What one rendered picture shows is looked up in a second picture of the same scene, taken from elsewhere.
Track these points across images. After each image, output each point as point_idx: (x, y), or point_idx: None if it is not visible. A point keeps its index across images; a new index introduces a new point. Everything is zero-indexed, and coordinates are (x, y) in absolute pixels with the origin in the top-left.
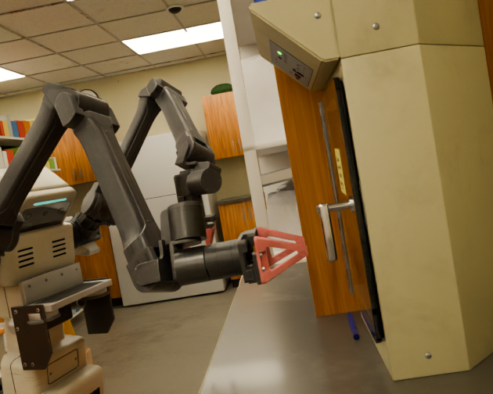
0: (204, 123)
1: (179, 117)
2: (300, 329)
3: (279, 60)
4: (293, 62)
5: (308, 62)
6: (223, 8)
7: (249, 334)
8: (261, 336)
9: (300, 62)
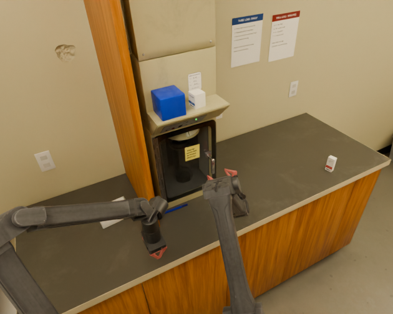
0: None
1: (101, 204)
2: (176, 226)
3: (180, 123)
4: (192, 121)
5: (206, 118)
6: None
7: (183, 243)
8: (184, 237)
9: (201, 119)
